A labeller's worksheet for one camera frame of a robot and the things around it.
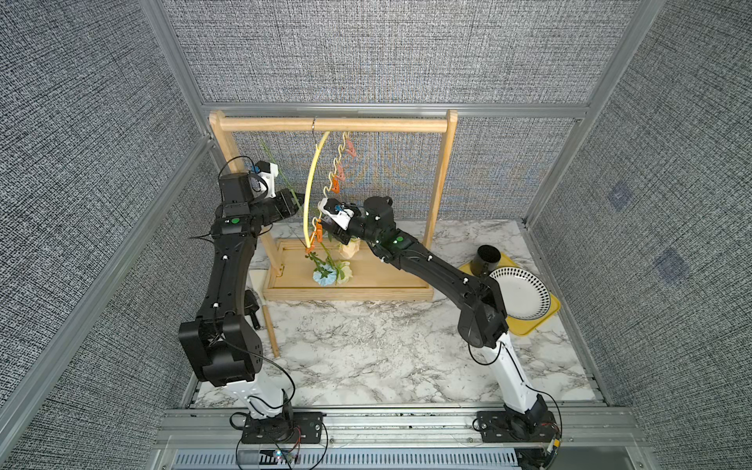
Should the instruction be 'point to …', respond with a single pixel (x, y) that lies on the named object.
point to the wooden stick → (271, 332)
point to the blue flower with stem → (324, 274)
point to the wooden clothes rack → (288, 272)
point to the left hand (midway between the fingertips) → (309, 192)
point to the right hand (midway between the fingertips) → (322, 202)
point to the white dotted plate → (524, 296)
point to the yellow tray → (467, 267)
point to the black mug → (486, 260)
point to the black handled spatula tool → (251, 306)
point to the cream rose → (350, 250)
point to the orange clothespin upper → (335, 188)
